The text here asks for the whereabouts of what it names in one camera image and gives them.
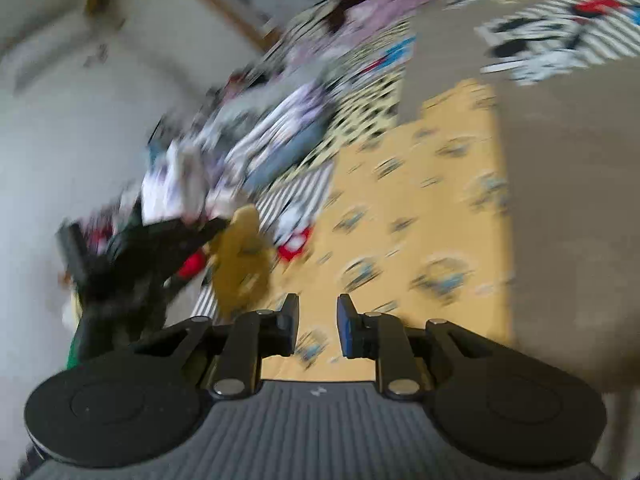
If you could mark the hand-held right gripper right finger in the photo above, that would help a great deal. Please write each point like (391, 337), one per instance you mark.
(345, 327)

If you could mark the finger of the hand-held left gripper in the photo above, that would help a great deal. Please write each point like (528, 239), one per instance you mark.
(197, 235)

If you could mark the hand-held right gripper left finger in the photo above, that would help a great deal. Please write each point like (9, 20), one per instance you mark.
(290, 325)

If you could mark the yellow cartoon print garment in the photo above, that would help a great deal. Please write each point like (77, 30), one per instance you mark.
(415, 200)

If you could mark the folded white purple clothes stack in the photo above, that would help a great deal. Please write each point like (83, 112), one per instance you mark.
(287, 115)

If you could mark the red folded sweater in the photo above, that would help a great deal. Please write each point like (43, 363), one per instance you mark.
(192, 265)

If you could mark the white purple floral garment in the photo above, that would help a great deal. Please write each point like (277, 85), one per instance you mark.
(165, 190)

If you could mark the folded blue jeans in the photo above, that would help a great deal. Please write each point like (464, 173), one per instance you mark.
(285, 160)

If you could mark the grey crumpled garment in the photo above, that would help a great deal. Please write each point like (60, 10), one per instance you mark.
(257, 96)

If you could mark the cartoon mouse printed blanket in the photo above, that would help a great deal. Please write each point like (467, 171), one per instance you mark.
(565, 160)

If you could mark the purple quilt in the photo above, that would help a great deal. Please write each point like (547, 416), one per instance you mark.
(380, 5)

